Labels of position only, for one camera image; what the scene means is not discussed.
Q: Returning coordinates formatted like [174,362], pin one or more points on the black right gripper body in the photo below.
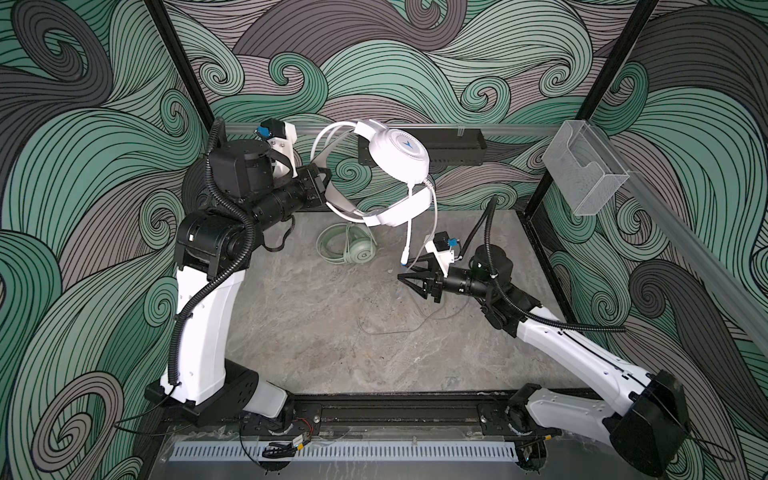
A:
[439,285]

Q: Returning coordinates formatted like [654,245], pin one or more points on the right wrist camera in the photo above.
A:
[445,250]

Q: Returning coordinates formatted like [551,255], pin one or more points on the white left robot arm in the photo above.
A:
[251,185]

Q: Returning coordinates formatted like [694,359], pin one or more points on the black frame post right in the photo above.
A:
[615,60]

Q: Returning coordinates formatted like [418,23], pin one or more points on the black perforated wall tray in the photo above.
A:
[441,146]

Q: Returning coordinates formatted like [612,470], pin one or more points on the white headphones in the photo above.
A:
[420,193]

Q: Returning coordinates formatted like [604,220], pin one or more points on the black frame post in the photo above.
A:
[615,60]
[179,58]

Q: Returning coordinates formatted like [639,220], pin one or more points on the aluminium wall rail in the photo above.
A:
[533,130]

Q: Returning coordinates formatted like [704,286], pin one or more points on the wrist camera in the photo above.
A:
[281,137]
[445,250]

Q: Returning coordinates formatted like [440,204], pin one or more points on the mint green headphones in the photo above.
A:
[346,243]

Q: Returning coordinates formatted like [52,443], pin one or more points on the white slotted cable duct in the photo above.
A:
[353,450]

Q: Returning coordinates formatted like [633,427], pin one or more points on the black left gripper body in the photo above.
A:
[313,200]

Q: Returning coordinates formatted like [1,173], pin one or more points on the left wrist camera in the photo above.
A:
[281,137]

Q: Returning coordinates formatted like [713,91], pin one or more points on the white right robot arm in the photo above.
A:
[643,416]

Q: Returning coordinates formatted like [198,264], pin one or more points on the clear plastic wall bin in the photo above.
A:
[585,166]

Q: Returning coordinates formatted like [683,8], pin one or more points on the black frame post left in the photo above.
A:
[179,58]

